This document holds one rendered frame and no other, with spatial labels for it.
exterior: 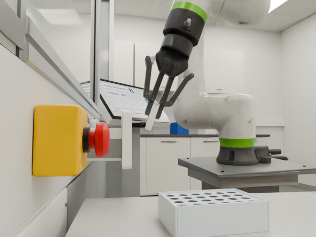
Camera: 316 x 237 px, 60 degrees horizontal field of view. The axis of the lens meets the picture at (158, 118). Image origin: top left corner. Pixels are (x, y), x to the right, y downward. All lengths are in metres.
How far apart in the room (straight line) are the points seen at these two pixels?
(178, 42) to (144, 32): 3.99
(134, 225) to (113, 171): 1.21
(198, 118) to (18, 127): 0.78
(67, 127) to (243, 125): 0.76
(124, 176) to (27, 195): 1.29
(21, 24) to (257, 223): 0.33
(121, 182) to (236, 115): 0.82
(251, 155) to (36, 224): 0.80
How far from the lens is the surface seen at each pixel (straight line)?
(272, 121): 5.27
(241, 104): 0.98
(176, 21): 0.68
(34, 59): 0.29
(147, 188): 3.69
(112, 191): 1.61
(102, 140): 0.30
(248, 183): 0.91
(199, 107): 0.97
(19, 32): 0.26
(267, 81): 5.37
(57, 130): 0.29
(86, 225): 0.40
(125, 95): 1.59
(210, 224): 0.35
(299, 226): 0.43
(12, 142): 0.25
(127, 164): 0.51
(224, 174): 0.82
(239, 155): 0.98
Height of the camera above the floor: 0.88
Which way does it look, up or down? 4 degrees up
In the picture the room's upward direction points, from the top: straight up
